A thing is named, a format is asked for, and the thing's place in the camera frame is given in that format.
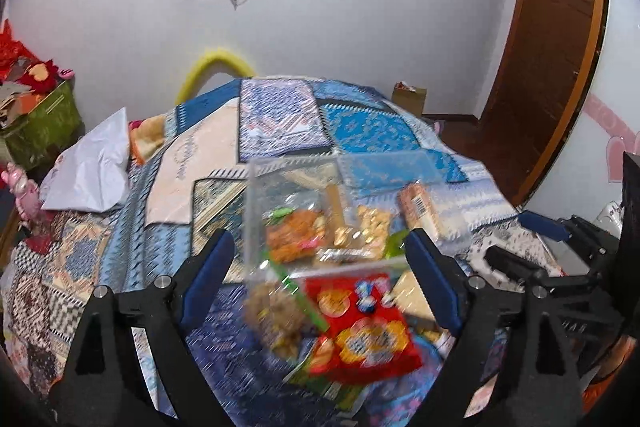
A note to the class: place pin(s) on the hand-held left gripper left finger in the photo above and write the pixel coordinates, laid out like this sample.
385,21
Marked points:
207,278

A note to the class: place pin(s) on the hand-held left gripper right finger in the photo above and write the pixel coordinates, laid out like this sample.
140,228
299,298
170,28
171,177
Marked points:
435,278

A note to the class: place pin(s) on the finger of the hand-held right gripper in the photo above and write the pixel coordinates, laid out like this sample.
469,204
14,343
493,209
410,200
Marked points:
542,226
505,259

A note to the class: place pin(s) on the tan wafer packet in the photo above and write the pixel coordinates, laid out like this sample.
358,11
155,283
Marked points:
407,293

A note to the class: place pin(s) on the green jelly cup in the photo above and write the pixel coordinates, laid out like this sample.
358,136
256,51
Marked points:
397,244

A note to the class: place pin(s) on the long biscuit packet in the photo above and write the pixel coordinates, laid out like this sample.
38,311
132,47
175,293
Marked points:
420,209

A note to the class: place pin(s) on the clear green-strip snack bag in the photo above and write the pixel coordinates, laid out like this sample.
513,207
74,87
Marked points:
275,312

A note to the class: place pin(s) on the clear cracker packet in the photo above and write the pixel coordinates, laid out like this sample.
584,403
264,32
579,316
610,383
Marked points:
374,227

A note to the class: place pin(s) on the white sandwich biscuit packet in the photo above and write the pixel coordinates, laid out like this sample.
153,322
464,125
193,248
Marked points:
350,257

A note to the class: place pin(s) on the red snack packet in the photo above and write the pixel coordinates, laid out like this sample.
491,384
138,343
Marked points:
365,337

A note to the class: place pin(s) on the orange trim cracker packet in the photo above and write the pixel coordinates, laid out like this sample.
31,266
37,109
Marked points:
297,234

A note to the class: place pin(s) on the clear plastic container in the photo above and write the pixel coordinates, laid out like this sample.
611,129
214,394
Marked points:
280,187

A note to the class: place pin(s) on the green packet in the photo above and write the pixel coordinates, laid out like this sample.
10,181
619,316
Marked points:
330,389

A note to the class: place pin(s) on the white plastic bag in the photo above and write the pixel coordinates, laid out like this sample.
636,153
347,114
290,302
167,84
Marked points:
90,167

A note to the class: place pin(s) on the wooden door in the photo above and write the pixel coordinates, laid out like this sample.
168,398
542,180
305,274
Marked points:
545,57

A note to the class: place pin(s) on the patchwork blanket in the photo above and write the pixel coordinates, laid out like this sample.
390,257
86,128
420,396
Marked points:
280,117

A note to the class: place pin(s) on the cardboard box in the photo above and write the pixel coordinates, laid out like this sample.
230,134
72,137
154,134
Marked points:
410,99

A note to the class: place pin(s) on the pink plush toy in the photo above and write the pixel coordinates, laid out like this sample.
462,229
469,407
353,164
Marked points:
22,192

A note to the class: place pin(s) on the yellow foam tube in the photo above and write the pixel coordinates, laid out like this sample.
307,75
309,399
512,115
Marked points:
220,57

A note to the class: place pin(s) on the green storage box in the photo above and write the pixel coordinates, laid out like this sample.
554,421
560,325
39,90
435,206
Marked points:
45,127

